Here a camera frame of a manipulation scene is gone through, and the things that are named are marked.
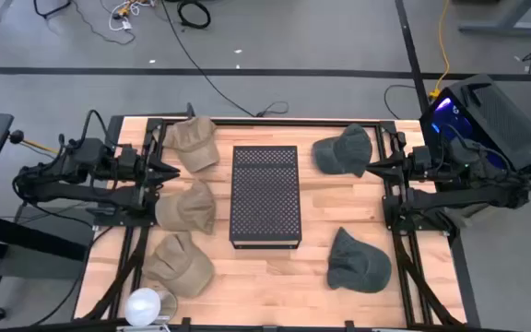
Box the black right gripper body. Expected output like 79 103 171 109
396 132 433 216

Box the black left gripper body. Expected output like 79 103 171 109
117 140 155 209

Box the tan baseball cap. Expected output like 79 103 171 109
161 114 221 174
141 231 216 299
154 179 218 235

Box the dark green baseball cap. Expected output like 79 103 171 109
325 225 394 295
311 123 373 179

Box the black perforated metal stand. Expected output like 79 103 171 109
228 145 302 251

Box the black computer tower blue light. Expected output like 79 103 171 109
418 73 531 193

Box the white round lamp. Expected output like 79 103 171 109
124 287 179 327

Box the black knob yellow rod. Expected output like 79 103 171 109
8 129 59 156

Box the grey desk foot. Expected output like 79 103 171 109
457 0 531 37

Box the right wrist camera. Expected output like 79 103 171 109
412 146 432 171

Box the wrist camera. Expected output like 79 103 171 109
412 146 432 171
118 145 138 170

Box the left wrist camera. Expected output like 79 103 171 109
118 145 138 170

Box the long black floor cable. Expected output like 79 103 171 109
159 0 290 119

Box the yellow floor cable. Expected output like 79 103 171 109
429 0 454 101

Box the coiled black cable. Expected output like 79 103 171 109
176 0 212 30

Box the white cable bundle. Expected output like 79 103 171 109
108 0 156 32

